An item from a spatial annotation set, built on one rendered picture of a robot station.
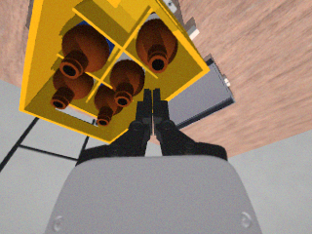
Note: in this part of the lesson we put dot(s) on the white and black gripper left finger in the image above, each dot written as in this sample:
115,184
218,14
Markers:
133,142

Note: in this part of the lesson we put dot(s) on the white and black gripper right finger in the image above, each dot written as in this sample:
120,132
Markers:
173,140

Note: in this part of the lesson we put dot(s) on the yellow wooden crate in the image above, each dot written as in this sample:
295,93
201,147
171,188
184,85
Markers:
117,21

